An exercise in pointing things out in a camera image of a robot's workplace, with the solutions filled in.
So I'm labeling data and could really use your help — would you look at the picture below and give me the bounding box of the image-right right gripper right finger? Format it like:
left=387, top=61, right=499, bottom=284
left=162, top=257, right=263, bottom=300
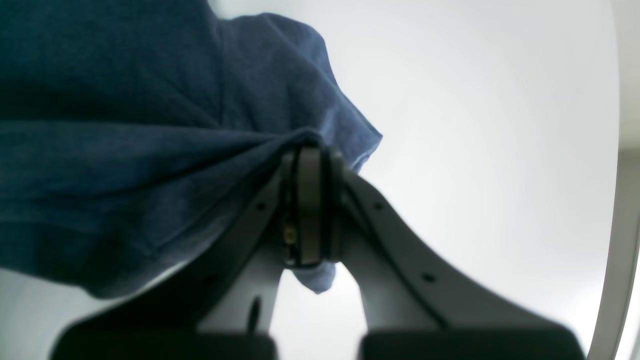
left=320, top=149, right=585, bottom=360

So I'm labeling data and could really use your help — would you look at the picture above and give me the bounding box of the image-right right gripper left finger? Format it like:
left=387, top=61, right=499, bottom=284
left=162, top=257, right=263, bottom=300
left=52, top=146, right=323, bottom=360

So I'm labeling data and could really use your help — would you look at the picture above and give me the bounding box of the dark blue T-shirt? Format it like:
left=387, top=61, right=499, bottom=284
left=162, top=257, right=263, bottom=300
left=0, top=0, right=382, bottom=299

